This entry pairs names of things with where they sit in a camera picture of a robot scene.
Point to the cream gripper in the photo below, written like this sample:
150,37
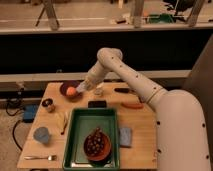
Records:
87,85

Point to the white towel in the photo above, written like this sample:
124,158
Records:
80,88

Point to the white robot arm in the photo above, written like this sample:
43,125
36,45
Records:
182,142

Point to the white paper cup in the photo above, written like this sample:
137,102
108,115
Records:
98,91

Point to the blue translucent cup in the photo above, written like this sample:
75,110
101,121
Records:
42,135

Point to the black rectangular box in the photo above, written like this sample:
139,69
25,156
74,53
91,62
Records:
97,104

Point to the orange peach fruit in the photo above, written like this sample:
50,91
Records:
71,92

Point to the green plastic tray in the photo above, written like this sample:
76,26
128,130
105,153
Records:
83,122

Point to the small can with dark lid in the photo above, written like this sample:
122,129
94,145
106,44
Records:
48,105

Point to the blue sponge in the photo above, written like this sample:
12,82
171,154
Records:
125,134

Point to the dark grape bunch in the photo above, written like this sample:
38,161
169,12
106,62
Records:
95,143

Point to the orange bowl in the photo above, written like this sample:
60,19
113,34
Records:
101,154

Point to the blue power box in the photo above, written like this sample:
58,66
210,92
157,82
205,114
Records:
30,113

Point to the silver fork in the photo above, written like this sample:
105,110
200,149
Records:
49,158

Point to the black handled tool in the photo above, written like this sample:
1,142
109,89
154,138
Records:
124,90

